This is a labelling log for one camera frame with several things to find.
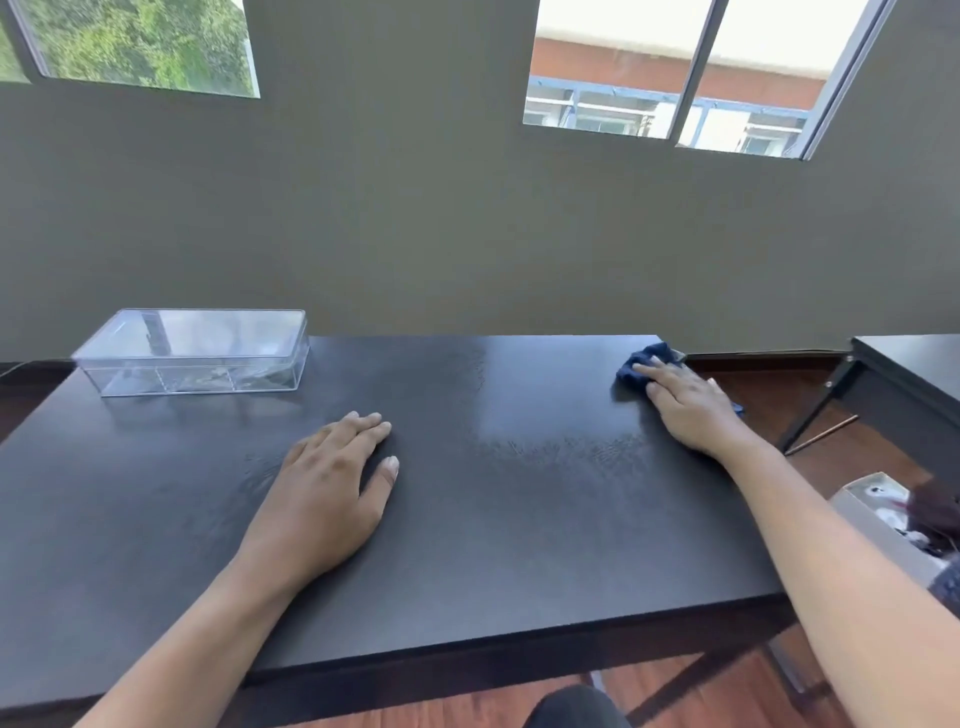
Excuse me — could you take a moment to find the clear plastic organizer box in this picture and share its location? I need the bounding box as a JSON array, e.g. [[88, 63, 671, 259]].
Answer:
[[71, 308, 311, 398]]

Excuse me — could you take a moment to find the grey framed sliding window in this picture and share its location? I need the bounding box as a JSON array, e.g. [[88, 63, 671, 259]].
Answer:
[[522, 0, 898, 162]]

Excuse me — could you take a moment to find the person's right forearm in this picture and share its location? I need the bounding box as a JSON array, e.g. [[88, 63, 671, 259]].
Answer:
[[711, 433, 960, 728]]

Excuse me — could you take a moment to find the black side table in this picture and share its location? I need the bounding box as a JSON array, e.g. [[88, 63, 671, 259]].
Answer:
[[780, 333, 960, 457]]

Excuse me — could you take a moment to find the person's right hand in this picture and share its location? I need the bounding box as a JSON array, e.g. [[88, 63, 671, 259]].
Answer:
[[632, 356, 754, 459]]

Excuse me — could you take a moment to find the person's left forearm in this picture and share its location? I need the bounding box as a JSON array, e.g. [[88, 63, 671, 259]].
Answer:
[[73, 555, 303, 728]]

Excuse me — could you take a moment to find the person's dark patterned sleeve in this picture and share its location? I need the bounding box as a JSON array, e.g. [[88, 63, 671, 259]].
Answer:
[[928, 556, 960, 621]]

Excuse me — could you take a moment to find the black desk frame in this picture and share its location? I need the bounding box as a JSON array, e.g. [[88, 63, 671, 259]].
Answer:
[[0, 596, 835, 728]]

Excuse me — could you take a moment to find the person's dark trouser leg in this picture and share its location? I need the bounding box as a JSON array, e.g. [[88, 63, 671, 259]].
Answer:
[[523, 684, 633, 728]]

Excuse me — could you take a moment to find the dark maroon object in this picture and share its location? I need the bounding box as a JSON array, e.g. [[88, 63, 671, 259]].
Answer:
[[906, 478, 960, 535]]

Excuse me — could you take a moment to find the grey open cardboard box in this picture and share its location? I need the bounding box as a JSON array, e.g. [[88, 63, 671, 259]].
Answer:
[[828, 471, 960, 595]]

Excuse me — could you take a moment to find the dark blue cleaning cloth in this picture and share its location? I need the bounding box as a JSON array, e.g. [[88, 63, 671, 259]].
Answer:
[[614, 342, 746, 418]]

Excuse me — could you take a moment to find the window with green trees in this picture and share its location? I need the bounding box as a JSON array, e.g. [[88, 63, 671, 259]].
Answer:
[[0, 0, 261, 99]]

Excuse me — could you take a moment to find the thin brown stick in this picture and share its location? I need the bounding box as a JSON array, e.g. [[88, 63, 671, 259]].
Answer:
[[784, 414, 861, 457]]

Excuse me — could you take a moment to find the person's left hand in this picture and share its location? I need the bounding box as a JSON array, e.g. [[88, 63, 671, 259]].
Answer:
[[238, 411, 401, 595]]

